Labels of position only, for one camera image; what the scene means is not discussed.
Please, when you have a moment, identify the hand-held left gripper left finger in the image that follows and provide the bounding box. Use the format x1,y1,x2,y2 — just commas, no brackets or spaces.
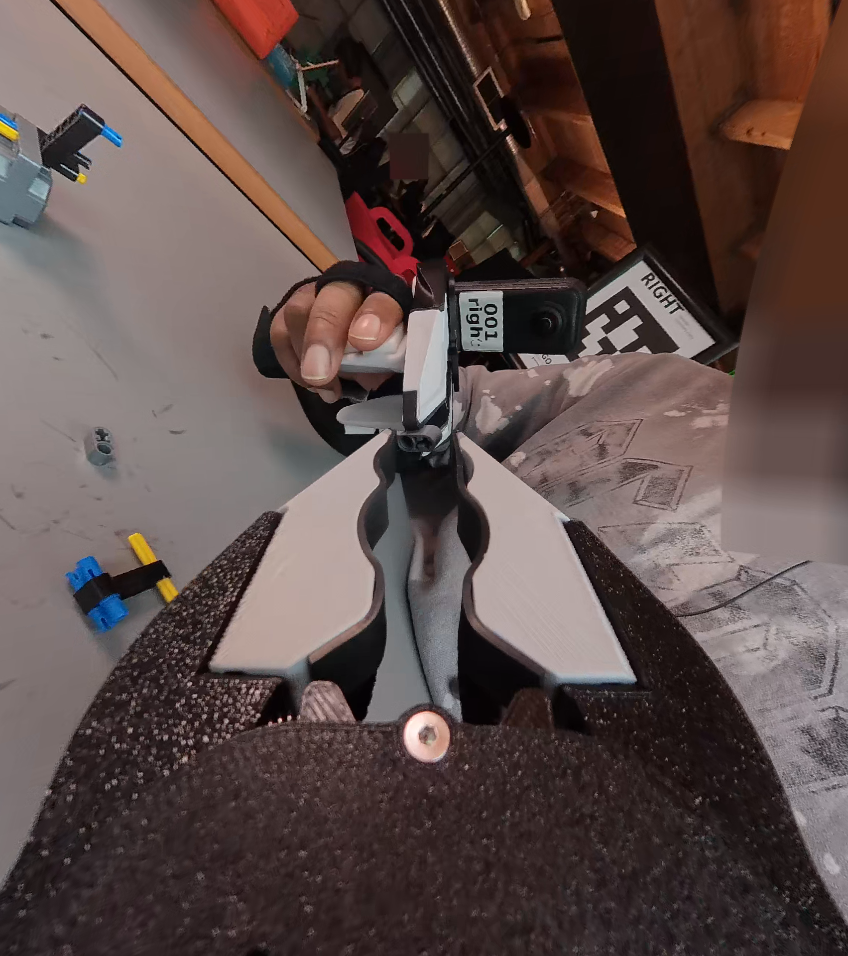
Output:
209,432,395,681

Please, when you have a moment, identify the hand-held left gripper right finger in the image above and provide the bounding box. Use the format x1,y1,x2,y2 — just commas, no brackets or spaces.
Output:
455,432,639,690

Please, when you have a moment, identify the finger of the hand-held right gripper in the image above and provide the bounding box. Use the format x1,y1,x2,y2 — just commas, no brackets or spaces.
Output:
401,305,451,436
440,358,464,453

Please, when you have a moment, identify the blue black yellow axle assembly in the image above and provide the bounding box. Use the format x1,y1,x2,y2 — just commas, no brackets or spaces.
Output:
65,532,180,632

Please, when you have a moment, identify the person's right forearm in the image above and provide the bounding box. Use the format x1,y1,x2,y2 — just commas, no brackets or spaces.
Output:
457,353,734,479

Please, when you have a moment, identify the person's right hand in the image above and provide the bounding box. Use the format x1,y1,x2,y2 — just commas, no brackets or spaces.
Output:
270,280,410,406

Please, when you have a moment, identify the framed black white marker poster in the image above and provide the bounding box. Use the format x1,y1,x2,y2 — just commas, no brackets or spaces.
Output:
513,242,740,370

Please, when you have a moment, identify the red plastic canister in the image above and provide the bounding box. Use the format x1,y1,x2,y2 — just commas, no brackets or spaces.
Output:
345,193,421,281

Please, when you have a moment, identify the orange red box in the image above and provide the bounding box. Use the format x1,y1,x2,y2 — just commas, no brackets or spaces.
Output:
211,0,299,59

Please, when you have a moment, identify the grey block brick assembly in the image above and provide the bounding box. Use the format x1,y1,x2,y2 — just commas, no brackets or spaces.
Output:
0,101,124,229

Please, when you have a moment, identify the thin black cable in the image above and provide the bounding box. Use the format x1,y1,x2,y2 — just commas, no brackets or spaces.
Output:
674,560,813,617

